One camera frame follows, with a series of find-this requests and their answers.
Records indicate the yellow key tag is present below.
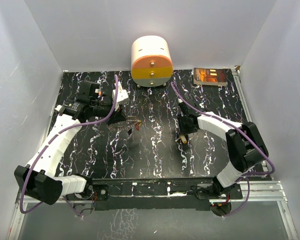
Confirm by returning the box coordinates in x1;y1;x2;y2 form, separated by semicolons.
175;134;189;144

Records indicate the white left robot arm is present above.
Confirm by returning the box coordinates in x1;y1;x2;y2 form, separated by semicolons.
14;75;129;205

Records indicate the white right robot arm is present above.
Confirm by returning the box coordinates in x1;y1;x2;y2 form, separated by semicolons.
177;99;269;199

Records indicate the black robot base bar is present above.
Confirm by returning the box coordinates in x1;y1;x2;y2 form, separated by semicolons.
91;177;243;211

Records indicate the orange brown book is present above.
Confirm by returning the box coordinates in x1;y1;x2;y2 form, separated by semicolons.
193;68;227;87

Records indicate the round three-drawer mini cabinet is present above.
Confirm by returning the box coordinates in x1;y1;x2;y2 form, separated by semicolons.
131;35;174;88

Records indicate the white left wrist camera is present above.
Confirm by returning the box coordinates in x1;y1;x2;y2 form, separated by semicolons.
115;82;130;111

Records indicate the aluminium frame rail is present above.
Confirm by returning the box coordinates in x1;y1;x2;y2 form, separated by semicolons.
231;68;269;178

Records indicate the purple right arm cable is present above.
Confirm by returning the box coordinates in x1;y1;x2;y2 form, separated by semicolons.
170;81;276;217

